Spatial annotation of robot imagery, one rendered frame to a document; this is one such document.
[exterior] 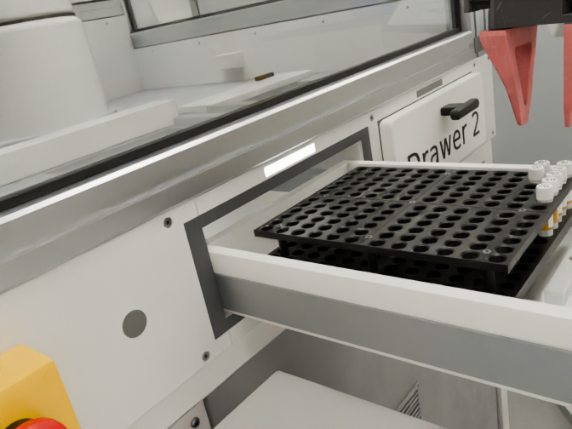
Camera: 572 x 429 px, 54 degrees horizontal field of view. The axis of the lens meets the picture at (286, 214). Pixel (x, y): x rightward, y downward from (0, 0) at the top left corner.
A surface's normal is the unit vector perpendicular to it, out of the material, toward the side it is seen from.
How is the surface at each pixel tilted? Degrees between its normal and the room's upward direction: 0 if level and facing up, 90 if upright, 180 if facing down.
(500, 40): 108
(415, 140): 90
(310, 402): 0
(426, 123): 90
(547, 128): 90
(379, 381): 90
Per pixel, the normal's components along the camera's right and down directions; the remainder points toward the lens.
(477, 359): -0.62, 0.38
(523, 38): 0.75, 0.07
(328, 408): -0.18, -0.92
